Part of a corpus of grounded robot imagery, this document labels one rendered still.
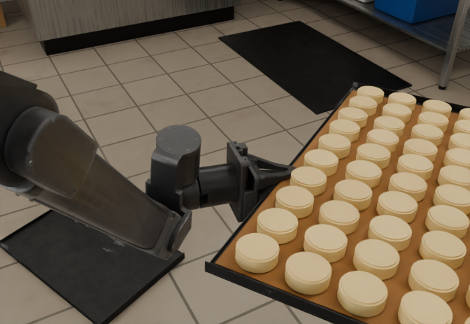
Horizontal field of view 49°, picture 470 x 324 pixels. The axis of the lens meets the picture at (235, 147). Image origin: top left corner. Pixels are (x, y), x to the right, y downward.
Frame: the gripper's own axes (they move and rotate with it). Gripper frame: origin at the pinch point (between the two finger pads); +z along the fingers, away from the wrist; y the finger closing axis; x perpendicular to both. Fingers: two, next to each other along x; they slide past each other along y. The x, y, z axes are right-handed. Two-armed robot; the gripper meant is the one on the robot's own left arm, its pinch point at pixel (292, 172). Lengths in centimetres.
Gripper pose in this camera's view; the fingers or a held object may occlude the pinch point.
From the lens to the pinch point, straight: 76.2
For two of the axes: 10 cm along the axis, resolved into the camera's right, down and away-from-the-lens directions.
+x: 3.1, 5.0, -8.1
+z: 9.5, -1.4, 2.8
